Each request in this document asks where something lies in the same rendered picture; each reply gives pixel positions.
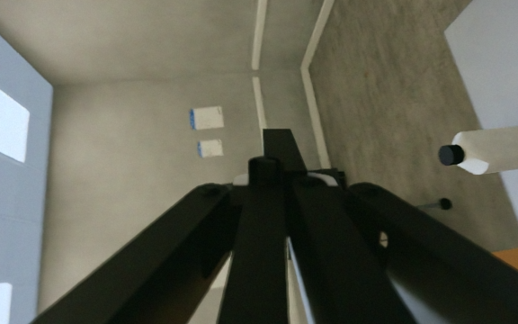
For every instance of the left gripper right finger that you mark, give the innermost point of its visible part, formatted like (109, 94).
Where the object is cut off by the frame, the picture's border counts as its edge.
(433, 275)

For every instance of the white bottle with black cap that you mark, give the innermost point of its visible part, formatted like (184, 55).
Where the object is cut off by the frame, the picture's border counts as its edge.
(484, 151)

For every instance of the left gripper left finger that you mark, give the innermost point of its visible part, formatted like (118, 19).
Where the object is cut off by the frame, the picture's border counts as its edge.
(162, 275)

